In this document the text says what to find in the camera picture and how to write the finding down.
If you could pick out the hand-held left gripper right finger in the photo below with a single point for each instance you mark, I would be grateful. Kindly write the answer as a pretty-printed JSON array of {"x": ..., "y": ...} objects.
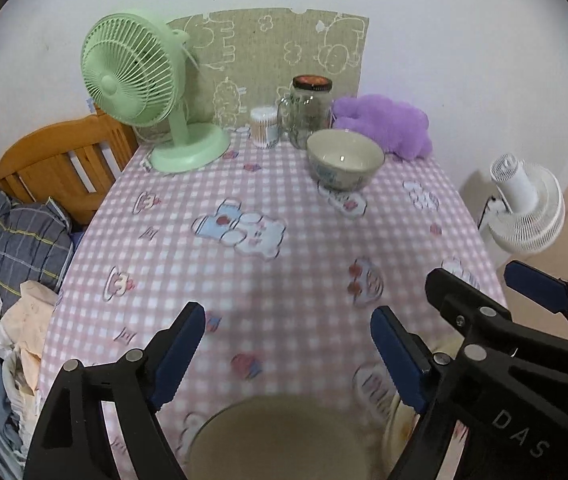
[{"x": 398, "y": 360}]

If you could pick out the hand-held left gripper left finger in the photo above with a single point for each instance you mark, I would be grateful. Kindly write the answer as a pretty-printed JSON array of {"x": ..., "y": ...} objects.
[{"x": 179, "y": 355}]

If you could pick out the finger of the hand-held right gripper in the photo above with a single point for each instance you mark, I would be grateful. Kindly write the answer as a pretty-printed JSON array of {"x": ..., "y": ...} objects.
[
  {"x": 536, "y": 285},
  {"x": 463, "y": 300}
]

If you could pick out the floral ceramic bowl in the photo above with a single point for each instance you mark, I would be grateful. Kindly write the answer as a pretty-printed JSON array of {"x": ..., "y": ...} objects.
[
  {"x": 279, "y": 440},
  {"x": 343, "y": 160}
]

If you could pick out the white fan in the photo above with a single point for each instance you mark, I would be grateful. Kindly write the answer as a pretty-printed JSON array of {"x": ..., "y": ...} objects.
[{"x": 533, "y": 210}]

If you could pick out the pink checked tablecloth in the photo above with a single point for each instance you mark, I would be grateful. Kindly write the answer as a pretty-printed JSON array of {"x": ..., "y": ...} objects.
[{"x": 289, "y": 270}]

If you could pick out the cream cloth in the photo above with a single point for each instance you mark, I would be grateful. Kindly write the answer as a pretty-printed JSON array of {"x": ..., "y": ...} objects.
[{"x": 29, "y": 315}]

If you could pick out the purple plush toy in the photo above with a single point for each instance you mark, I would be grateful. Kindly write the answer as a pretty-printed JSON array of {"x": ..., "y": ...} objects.
[{"x": 388, "y": 125}]

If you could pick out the blue plaid pillow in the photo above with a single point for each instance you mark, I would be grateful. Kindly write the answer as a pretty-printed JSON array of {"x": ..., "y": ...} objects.
[{"x": 19, "y": 245}]

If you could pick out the wooden bed headboard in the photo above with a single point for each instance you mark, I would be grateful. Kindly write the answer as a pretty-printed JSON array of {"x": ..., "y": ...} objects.
[{"x": 39, "y": 160}]

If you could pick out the cotton swab container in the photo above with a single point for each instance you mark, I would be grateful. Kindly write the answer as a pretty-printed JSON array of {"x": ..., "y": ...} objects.
[{"x": 264, "y": 127}]

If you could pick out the glass jar with lid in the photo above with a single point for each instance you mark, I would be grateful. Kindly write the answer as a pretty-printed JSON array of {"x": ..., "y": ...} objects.
[{"x": 309, "y": 110}]

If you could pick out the green desk fan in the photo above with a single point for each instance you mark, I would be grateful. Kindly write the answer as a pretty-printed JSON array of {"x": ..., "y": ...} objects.
[{"x": 124, "y": 70}]

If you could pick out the green printed wall mat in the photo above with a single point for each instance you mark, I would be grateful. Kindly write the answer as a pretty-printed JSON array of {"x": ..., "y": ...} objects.
[{"x": 264, "y": 45}]

